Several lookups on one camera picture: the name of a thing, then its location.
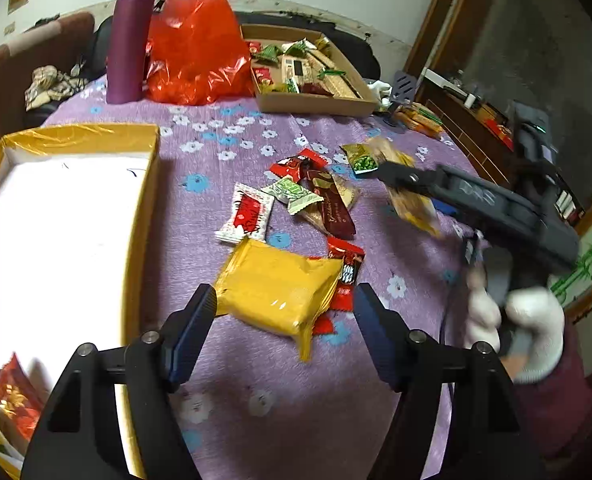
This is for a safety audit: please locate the red candy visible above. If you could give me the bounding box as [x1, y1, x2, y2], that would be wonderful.
[269, 149, 327, 181]

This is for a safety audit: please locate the purple bottle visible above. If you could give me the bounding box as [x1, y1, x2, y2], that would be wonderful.
[106, 0, 162, 105]

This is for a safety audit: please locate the white and red snack packet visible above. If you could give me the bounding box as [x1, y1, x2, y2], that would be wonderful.
[214, 182, 275, 246]

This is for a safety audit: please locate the red and gold packet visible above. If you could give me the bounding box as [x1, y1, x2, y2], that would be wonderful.
[0, 353, 45, 441]

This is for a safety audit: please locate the yellow snack packet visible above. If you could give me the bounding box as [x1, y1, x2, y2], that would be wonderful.
[213, 236, 344, 363]

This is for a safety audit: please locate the brown cardboard tray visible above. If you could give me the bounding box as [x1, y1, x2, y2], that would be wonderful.
[239, 24, 379, 117]

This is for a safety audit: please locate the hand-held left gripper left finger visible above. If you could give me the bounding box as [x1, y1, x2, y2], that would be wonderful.
[20, 284, 219, 480]

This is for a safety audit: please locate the wooden low cabinet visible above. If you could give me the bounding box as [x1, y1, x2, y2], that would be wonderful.
[416, 67, 592, 231]

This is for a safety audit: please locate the patterned cloth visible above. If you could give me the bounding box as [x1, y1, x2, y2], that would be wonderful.
[24, 65, 94, 111]

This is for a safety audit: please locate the white glove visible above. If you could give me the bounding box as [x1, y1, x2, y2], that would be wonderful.
[366, 80, 394, 109]

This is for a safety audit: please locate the brown sofa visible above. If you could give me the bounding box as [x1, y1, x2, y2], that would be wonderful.
[0, 11, 96, 161]

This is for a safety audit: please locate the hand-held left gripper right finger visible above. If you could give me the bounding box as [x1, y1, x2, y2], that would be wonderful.
[353, 282, 547, 480]

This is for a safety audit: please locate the pile of assorted snack packets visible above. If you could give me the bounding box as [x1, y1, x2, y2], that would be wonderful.
[248, 37, 364, 98]

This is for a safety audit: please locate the orange biscuit packet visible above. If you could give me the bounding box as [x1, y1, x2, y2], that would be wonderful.
[395, 110, 447, 139]

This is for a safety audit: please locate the green striped biscuit packet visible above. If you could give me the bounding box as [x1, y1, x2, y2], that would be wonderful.
[408, 102, 443, 123]

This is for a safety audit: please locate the purple floral tablecloth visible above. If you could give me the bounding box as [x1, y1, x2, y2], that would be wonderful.
[41, 72, 507, 480]

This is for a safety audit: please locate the grey phone stand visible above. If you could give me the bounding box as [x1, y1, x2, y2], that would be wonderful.
[383, 70, 420, 128]

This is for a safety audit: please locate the person's right forearm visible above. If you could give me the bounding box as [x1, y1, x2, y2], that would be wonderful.
[506, 317, 592, 463]

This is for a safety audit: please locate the tall red snack packet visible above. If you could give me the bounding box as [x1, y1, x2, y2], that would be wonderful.
[312, 236, 366, 336]

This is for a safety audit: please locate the gold green pea packet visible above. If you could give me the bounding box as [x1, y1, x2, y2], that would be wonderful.
[341, 142, 382, 176]

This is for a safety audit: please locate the red plastic bag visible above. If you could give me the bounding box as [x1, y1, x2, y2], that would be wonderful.
[143, 0, 254, 106]

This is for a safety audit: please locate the person's right hand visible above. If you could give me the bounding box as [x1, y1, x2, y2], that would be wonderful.
[463, 260, 567, 386]

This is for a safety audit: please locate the gold cardboard box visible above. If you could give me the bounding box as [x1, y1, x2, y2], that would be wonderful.
[0, 123, 160, 480]

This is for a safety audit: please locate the orange snack packet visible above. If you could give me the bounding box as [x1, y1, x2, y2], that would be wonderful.
[366, 136, 443, 238]

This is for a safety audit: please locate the dark red chocolate packet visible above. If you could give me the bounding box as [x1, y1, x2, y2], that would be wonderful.
[306, 170, 357, 240]

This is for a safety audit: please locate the clear biscuit packet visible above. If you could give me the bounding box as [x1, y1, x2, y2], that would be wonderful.
[296, 175, 363, 233]

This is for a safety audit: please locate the bamboo print panel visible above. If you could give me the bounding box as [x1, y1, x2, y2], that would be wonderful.
[551, 227, 592, 307]

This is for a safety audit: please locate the green and white candy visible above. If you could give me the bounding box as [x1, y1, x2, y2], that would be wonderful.
[287, 187, 324, 216]
[261, 177, 309, 206]

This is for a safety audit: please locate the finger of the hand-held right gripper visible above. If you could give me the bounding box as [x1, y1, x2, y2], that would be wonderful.
[376, 160, 445, 196]

